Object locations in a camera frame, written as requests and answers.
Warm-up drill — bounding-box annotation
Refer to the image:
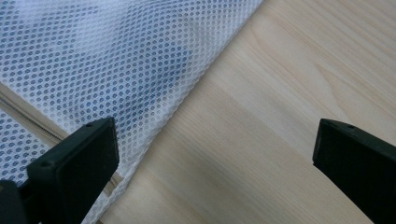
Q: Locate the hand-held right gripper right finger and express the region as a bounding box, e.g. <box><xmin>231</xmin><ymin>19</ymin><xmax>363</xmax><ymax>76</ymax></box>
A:
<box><xmin>312</xmin><ymin>118</ymin><xmax>396</xmax><ymax>224</ymax></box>

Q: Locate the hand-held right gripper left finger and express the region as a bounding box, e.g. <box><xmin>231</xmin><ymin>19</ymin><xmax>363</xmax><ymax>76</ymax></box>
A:
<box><xmin>18</xmin><ymin>117</ymin><xmax>120</xmax><ymax>224</ymax></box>

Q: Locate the white mesh laundry bag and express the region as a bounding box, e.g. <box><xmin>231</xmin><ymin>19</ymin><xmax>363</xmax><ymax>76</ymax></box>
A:
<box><xmin>0</xmin><ymin>0</ymin><xmax>265</xmax><ymax>224</ymax></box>

